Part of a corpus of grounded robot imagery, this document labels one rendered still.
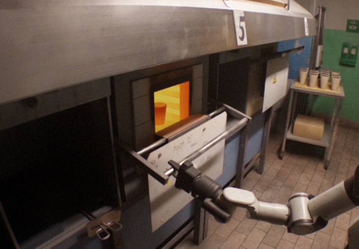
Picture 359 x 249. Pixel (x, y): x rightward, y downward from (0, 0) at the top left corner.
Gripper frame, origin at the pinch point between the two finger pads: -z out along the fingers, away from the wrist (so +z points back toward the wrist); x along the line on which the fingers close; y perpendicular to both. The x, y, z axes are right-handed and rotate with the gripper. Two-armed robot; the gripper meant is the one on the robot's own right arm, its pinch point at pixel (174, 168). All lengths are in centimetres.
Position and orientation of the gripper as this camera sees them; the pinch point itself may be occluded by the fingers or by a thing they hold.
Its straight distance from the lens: 98.4
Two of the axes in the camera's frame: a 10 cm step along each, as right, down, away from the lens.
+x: 2.0, -8.5, -4.9
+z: 7.6, 4.5, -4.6
